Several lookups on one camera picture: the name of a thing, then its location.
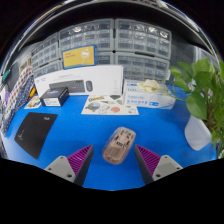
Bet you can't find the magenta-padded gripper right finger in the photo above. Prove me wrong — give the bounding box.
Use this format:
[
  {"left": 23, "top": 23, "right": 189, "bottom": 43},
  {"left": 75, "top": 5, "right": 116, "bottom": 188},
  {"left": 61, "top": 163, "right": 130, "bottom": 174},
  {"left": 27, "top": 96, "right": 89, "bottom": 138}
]
[{"left": 134, "top": 144, "right": 184, "bottom": 186}]

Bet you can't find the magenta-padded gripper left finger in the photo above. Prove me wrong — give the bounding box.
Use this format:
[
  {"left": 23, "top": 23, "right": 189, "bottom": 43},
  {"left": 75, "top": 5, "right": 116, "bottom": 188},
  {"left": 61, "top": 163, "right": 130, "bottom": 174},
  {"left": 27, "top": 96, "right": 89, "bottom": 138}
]
[{"left": 44, "top": 144, "right": 95, "bottom": 187}]

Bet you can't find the transparent pink computer mouse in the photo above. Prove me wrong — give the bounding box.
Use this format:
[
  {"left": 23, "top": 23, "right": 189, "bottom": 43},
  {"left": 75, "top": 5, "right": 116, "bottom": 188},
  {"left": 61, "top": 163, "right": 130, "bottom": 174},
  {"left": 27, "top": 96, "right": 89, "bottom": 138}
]
[{"left": 101, "top": 126, "right": 137, "bottom": 165}]

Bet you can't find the black mouse pad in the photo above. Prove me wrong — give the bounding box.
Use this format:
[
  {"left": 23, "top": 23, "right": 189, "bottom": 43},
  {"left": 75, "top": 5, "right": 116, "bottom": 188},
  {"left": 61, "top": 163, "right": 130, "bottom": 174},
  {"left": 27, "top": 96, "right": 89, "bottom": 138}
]
[{"left": 13, "top": 111, "right": 59, "bottom": 160}]

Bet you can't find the white plant pot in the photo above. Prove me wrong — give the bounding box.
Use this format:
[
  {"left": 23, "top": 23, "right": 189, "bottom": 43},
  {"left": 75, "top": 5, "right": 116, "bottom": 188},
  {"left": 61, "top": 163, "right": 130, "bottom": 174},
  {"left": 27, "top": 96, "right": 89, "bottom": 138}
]
[{"left": 184, "top": 114, "right": 213, "bottom": 152}]

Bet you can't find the white blue glove box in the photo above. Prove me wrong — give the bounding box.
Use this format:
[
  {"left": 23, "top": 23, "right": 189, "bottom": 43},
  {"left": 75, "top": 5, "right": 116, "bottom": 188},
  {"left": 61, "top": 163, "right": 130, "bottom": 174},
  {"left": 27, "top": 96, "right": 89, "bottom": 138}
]
[{"left": 122, "top": 79, "right": 177, "bottom": 110}]

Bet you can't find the cartoon sticker sheet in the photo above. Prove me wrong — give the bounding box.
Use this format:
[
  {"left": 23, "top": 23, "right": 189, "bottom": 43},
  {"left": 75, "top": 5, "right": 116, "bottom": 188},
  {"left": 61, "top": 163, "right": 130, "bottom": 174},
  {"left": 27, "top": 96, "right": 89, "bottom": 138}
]
[{"left": 80, "top": 94, "right": 140, "bottom": 116}]

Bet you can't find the small black product box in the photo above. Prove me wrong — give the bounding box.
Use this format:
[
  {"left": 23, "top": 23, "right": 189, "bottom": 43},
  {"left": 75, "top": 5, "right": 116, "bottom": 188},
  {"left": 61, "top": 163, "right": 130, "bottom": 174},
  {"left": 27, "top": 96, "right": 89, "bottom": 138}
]
[{"left": 39, "top": 87, "right": 70, "bottom": 108}]

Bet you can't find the green leafy plant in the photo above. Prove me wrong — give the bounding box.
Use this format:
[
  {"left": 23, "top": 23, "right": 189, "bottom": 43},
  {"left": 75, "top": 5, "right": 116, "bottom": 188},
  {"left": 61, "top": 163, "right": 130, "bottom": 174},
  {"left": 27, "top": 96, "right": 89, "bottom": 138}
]
[{"left": 169, "top": 58, "right": 224, "bottom": 159}]

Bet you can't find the cream disposable glove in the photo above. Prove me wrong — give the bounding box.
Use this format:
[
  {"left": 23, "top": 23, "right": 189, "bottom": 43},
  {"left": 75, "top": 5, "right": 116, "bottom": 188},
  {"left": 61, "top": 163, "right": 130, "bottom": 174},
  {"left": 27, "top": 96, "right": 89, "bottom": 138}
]
[{"left": 137, "top": 79, "right": 169, "bottom": 95}]

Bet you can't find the white keyboard packaging box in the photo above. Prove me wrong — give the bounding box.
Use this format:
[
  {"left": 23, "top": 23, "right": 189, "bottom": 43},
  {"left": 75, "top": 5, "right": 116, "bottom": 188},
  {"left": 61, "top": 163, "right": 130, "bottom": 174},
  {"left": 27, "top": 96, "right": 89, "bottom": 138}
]
[{"left": 33, "top": 64, "right": 124, "bottom": 98}]

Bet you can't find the red blue checkered cloth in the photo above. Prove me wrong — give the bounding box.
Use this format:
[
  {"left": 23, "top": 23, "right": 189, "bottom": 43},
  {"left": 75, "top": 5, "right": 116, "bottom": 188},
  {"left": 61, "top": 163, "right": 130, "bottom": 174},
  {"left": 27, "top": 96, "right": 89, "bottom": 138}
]
[{"left": 3, "top": 66, "right": 34, "bottom": 114}]

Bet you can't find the teal plastic object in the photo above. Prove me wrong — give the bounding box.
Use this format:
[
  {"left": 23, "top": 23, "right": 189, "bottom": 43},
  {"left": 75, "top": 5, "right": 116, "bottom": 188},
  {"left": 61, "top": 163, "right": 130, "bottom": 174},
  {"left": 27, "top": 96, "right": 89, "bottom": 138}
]
[{"left": 1, "top": 69, "right": 12, "bottom": 84}]

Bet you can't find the yellow blue box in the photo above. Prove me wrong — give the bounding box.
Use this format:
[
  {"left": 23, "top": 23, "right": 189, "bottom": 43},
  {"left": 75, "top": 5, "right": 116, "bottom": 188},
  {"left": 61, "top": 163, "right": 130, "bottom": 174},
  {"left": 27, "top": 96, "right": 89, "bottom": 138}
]
[{"left": 61, "top": 44, "right": 98, "bottom": 70}]

